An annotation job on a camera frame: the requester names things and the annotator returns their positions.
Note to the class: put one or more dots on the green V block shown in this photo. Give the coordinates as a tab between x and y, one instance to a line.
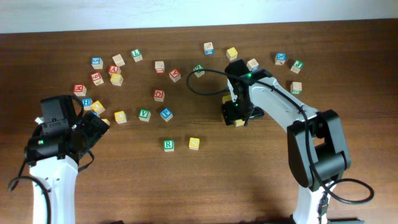
144	115

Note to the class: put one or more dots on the blue side block far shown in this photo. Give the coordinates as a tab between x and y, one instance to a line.
208	48

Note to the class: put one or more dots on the yellow C block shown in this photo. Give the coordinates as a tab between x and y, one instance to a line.
120	117

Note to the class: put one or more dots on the blue P block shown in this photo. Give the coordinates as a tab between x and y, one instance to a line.
166	114

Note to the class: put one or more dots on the red a block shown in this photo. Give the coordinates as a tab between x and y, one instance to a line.
175	75
114	69

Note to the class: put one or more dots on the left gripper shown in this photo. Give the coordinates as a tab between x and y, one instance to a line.
94	126

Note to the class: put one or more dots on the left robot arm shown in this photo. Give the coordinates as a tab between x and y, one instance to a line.
53	154

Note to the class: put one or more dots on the red M block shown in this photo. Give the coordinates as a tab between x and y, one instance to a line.
79	90

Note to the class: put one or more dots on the yellow umbrella block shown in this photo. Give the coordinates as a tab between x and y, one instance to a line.
226	99

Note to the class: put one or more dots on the yellow O block upper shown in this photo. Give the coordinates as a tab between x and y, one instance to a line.
97	107

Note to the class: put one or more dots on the green L block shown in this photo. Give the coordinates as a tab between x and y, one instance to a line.
136	55

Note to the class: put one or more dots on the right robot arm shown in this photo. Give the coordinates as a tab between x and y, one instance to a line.
317	149

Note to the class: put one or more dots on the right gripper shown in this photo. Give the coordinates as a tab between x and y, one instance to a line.
231	113

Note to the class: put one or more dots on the green Z block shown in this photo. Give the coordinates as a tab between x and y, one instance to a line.
198	70

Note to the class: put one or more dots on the blue X block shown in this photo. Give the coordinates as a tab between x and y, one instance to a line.
280	58

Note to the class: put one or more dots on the yellow s block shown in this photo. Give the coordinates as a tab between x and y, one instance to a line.
194	143
239	122

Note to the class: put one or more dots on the red side plain block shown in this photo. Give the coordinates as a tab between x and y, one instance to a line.
159	66

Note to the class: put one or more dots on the red A block left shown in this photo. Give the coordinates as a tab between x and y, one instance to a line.
114	69

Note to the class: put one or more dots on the blue H block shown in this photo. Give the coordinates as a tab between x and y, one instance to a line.
87	102

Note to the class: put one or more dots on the green r block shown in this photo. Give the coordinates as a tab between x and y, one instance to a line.
169	145
296	88

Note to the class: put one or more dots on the yellow O block lower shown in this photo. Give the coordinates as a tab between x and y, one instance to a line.
106	121

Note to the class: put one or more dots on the blue S block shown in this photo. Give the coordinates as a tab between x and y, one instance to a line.
97	63

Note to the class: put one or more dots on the yellow block upper left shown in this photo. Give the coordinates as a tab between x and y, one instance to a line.
116	79

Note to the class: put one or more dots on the yellow top block far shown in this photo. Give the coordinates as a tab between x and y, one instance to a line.
232	54

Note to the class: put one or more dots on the plain wooden block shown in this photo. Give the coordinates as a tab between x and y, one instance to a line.
118	60

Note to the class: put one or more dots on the red A block centre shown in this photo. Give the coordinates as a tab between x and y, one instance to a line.
175	75

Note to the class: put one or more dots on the yellow o block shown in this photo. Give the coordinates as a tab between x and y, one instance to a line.
97	107
106	121

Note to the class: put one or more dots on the blue D block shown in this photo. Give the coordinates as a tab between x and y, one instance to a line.
252	64

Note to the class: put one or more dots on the red Q block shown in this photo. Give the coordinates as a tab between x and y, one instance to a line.
159	95

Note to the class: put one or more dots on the red 6 block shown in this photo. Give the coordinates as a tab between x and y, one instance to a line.
97	78

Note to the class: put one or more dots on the green J block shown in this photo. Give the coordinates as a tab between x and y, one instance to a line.
297	66

